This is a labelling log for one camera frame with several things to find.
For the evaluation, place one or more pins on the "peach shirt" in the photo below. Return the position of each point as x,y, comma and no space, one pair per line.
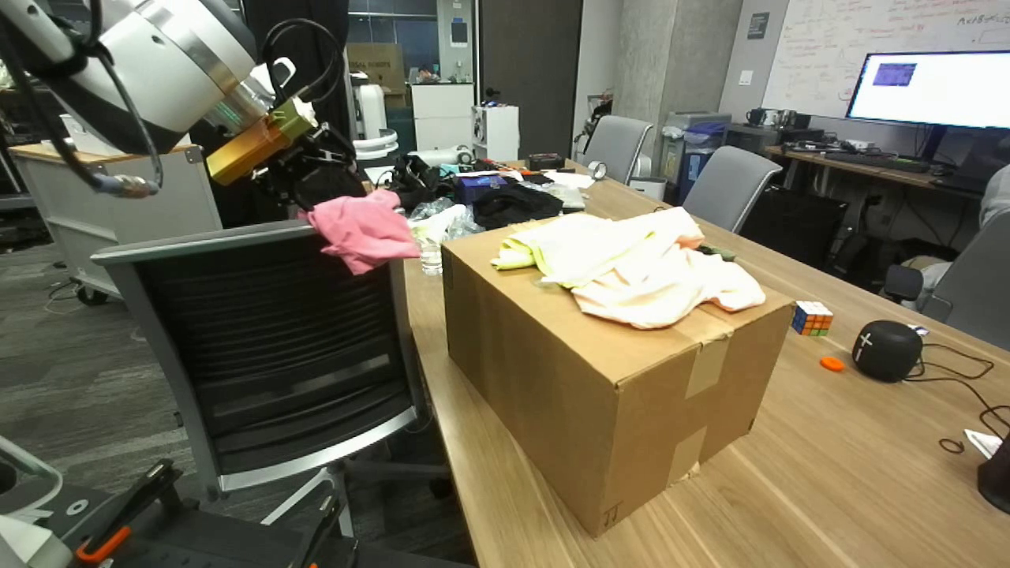
642,272

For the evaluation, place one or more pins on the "white low cabinet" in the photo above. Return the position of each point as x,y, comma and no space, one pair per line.
442,113

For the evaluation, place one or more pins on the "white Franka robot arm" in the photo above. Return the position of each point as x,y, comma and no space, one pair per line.
160,52

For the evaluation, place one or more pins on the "white tall box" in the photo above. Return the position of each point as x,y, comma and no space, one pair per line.
499,131

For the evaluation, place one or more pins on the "grey mesh-back office chair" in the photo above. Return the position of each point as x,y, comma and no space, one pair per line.
273,334

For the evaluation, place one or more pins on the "white rolling cabinet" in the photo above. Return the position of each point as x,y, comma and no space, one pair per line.
104,230

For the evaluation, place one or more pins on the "white wall whiteboard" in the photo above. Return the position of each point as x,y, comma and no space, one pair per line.
821,52

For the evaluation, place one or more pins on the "small orange piece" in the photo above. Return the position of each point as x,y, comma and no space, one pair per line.
830,363

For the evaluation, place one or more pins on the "black round speaker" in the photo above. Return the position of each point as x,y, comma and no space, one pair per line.
885,351

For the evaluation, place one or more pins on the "person in grey hoodie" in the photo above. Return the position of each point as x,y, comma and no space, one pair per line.
1000,192

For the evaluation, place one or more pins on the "white crumpled plastic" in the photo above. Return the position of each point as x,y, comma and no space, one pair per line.
442,222

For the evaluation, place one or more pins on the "monitor showing white screen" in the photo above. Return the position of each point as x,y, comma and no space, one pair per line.
933,90

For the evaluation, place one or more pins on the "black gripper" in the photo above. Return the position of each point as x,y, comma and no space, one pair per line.
318,157

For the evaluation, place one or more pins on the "Rubik's cube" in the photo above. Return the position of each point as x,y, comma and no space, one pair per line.
811,316

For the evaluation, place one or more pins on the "small white card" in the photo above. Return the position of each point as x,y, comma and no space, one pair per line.
982,444

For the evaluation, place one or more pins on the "black clothing pile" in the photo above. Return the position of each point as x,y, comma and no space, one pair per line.
507,199

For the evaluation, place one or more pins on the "gold wrist adapter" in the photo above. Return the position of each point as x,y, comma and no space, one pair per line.
256,142

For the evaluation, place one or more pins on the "pink shirt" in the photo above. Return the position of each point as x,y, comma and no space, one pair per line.
365,230

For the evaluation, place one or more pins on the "white light switch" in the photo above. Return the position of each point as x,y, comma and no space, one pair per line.
745,77

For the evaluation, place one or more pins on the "white paper stack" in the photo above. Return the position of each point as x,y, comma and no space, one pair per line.
569,190

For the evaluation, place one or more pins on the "brown cardboard box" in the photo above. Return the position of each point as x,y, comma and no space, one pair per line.
588,419

